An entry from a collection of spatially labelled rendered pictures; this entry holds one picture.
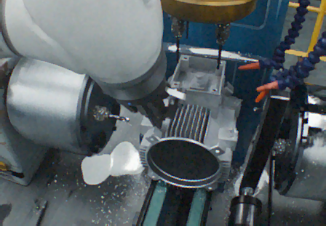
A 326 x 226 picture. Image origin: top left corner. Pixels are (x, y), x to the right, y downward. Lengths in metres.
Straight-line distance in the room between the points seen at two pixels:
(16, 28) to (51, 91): 0.38
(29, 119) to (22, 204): 0.30
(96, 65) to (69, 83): 0.37
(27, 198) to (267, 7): 0.80
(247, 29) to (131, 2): 0.58
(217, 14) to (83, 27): 0.29
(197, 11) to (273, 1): 0.31
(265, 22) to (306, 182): 0.39
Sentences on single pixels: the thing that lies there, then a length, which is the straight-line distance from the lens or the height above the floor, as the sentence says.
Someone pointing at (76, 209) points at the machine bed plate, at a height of 0.80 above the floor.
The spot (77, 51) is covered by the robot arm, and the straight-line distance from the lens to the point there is 0.24.
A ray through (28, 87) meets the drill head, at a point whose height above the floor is 1.13.
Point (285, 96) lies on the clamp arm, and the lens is 0.44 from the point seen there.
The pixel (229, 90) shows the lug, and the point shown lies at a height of 1.08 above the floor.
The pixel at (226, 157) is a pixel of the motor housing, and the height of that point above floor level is 1.05.
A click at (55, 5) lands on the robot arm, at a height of 1.43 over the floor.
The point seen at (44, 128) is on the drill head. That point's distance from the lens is 0.67.
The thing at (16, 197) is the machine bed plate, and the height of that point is 0.80.
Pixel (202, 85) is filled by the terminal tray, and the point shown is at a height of 1.13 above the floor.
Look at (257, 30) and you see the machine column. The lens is 0.78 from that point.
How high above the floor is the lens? 1.51
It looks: 42 degrees down
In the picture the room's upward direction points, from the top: straight up
